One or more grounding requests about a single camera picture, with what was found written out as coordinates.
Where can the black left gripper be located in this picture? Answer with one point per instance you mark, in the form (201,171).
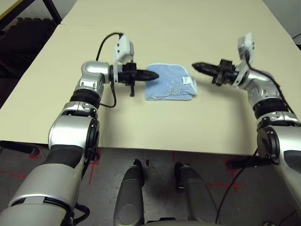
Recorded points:
(127,74)

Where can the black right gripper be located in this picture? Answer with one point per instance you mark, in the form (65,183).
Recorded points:
(225,73)

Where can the light blue embroidered towel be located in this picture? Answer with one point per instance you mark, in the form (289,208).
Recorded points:
(169,80)

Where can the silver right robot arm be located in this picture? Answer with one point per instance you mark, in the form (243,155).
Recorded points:
(263,91)

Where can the grey robot right leg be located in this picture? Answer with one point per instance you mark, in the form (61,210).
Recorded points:
(197,200)

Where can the black-framed side table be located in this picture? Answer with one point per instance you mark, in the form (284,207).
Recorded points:
(53,11)

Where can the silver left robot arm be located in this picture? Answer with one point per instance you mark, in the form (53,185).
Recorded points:
(68,131)

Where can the black table foot bar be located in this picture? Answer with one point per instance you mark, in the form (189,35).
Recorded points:
(16,146)
(247,163)
(95,157)

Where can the white blue sneaker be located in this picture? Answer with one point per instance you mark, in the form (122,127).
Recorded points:
(268,223)

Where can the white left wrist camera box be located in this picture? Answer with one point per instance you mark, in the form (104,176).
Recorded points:
(123,48)

